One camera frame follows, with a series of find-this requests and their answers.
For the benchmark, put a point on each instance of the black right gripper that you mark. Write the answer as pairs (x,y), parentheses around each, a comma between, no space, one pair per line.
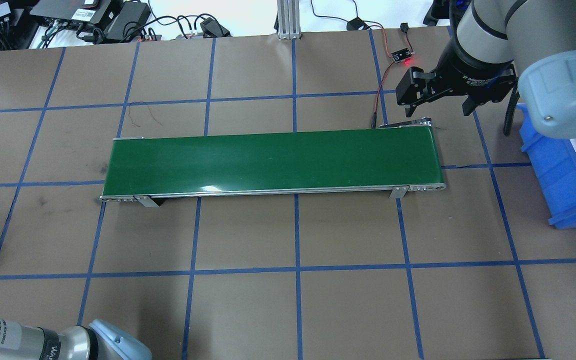
(469,75)

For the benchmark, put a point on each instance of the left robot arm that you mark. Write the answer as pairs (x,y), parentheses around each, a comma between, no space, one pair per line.
(101,340)

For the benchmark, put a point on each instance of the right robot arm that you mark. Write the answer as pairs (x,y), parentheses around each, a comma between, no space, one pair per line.
(527,47)

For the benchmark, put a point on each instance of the small controller board red LED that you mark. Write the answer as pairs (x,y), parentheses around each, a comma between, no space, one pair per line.
(403,56)

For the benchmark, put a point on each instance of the green conveyor belt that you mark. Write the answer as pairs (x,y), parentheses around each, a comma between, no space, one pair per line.
(149,170)

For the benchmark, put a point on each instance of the blue plastic bin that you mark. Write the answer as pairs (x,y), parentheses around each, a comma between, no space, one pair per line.
(554,164)

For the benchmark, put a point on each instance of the black power adapter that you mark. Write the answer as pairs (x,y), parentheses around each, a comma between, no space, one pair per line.
(133,14)

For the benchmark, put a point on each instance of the aluminium frame post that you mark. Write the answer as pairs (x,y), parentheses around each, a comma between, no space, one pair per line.
(288,20)

